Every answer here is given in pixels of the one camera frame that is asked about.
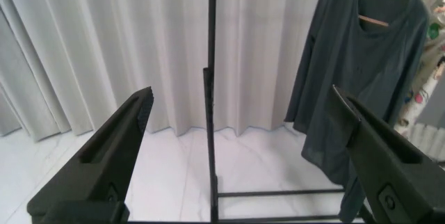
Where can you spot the white laundry basket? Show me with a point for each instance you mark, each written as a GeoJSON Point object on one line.
{"type": "Point", "coordinates": [427, 140]}

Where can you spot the white curtain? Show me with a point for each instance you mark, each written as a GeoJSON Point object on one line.
{"type": "Point", "coordinates": [121, 43]}

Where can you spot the pink clothes hanger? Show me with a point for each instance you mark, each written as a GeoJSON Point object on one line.
{"type": "Point", "coordinates": [373, 21]}

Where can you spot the cream printed garment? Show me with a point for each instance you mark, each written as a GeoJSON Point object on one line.
{"type": "Point", "coordinates": [434, 53]}

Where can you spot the dark grey shirt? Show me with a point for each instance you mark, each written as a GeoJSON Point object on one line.
{"type": "Point", "coordinates": [347, 78]}

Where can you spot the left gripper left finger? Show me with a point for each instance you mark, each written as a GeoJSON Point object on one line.
{"type": "Point", "coordinates": [97, 175]}

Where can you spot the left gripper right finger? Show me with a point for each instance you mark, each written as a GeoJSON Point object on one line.
{"type": "Point", "coordinates": [389, 175]}

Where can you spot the black clothes rack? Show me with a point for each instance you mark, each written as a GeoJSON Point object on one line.
{"type": "Point", "coordinates": [210, 112]}

